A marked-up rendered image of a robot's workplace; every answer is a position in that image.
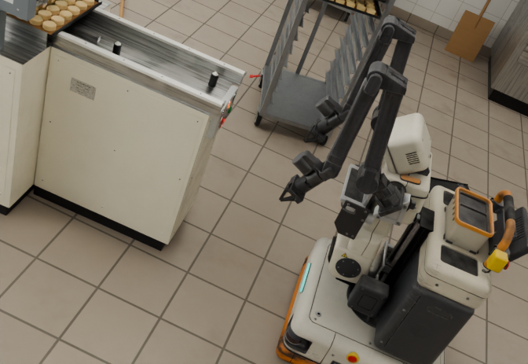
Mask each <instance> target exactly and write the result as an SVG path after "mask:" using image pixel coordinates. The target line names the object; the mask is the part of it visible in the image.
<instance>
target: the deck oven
mask: <svg viewBox="0 0 528 364"><path fill-rule="evenodd" d="M488 99H489V100H491V101H494V102H496V103H498V104H500V105H503V106H504V107H507V108H509V109H511V110H514V111H516V112H518V113H521V114H523V115H524V116H528V0H519V3H518V4H517V6H516V7H515V9H514V11H513V12H512V14H511V16H510V17H509V19H508V21H507V22H506V24H505V25H504V27H503V29H502V30H501V32H500V34H499V35H498V37H497V39H496V41H495V42H494V44H493V45H492V47H491V58H490V59H489V61H488Z"/></svg>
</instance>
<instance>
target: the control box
mask: <svg viewBox="0 0 528 364"><path fill-rule="evenodd" d="M237 91H238V87H237V86H234V85H232V86H231V87H230V88H229V89H228V91H227V92H226V94H225V95H224V97H223V98H222V100H221V101H226V102H225V105H224V106H223V108H222V110H221V113H220V115H219V116H218V117H217V116H213V115H212V117H211V121H210V124H209V127H208V130H207V134H206V138H209V139H213V138H214V136H215V135H216V133H217V132H218V130H219V129H220V128H221V126H222V125H221V124H220V123H221V121H222V118H223V117H224V118H225V119H226V118H227V116H228V115H229V113H228V111H229V108H230V106H231V107H232V106H233V102H234V100H233V99H234V96H235V94H236V93H237ZM229 103H230V105H229ZM228 105H229V107H228ZM224 110H225V112H224ZM223 112H224V114H223V116H222V113H223Z"/></svg>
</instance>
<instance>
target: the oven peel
mask: <svg viewBox="0 0 528 364"><path fill-rule="evenodd" d="M490 1H491V0H487V2H486V4H485V5H484V7H483V9H482V12H481V13H480V14H479V15H477V14H475V13H472V12H470V11H468V10H465V11H464V14H463V16H462V17H461V19H460V22H459V23H458V25H457V26H456V29H455V31H454V33H453V34H452V36H451V38H450V40H449V42H448V44H447V45H446V47H445V50H446V51H448V52H450V53H453V54H455V55H457V56H459V57H462V58H463V59H466V60H468V61H470V62H473V61H474V60H475V58H476V56H477V54H478V53H479V51H480V49H481V48H482V45H483V43H484V42H485V41H486V38H487V36H488V35H489V33H490V31H491V30H492V28H493V26H494V25H495V22H493V21H491V20H488V19H486V18H484V17H482V15H483V14H484V12H485V11H486V8H487V6H488V5H489V3H490Z"/></svg>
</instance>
